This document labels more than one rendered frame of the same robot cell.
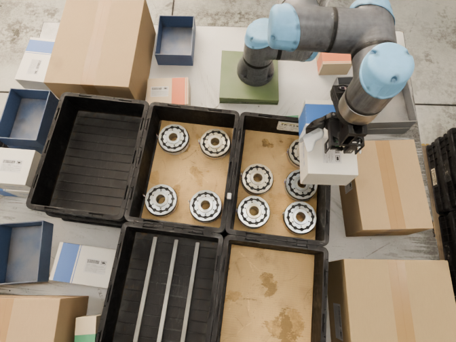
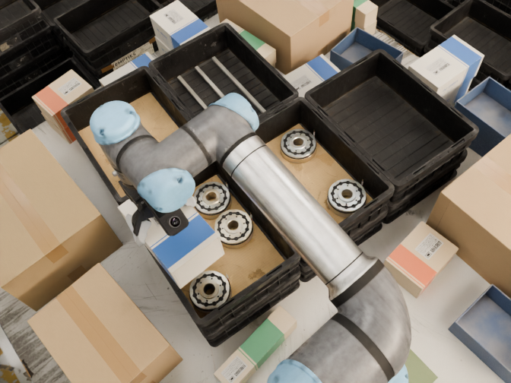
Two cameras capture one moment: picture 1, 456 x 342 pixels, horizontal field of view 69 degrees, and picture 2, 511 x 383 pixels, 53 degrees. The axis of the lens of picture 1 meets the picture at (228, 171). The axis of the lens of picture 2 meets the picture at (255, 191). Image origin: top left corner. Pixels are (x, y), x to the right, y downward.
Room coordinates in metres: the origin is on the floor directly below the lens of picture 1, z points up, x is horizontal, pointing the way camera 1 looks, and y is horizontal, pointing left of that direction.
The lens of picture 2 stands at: (0.86, -0.40, 2.07)
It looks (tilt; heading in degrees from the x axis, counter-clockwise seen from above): 59 degrees down; 144
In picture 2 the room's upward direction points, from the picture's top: 9 degrees counter-clockwise
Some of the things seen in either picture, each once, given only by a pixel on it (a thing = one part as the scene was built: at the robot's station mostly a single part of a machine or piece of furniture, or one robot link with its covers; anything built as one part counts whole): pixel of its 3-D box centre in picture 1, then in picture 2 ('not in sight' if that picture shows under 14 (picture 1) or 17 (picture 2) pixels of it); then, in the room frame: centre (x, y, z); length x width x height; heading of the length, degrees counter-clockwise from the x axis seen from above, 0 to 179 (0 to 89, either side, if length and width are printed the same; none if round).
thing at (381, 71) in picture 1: (377, 79); (122, 137); (0.32, -0.26, 1.41); 0.09 x 0.08 x 0.11; 177
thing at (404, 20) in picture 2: not in sight; (407, 27); (-0.15, 1.39, 0.26); 0.40 x 0.30 x 0.23; 177
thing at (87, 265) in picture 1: (89, 265); (309, 87); (0.06, 0.47, 0.75); 0.20 x 0.12 x 0.09; 81
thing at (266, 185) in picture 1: (257, 178); (233, 226); (0.32, -0.10, 0.86); 0.10 x 0.10 x 0.01
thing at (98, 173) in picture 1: (98, 158); (385, 125); (0.40, 0.43, 0.87); 0.40 x 0.30 x 0.11; 172
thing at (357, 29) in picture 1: (362, 31); (165, 169); (0.42, -0.24, 1.41); 0.11 x 0.11 x 0.08; 87
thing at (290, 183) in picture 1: (301, 184); not in sight; (0.30, -0.24, 0.86); 0.10 x 0.10 x 0.01
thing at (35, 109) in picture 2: not in sight; (59, 112); (-0.98, -0.12, 0.26); 0.40 x 0.30 x 0.23; 87
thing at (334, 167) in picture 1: (326, 142); (171, 230); (0.34, -0.26, 1.10); 0.20 x 0.12 x 0.09; 177
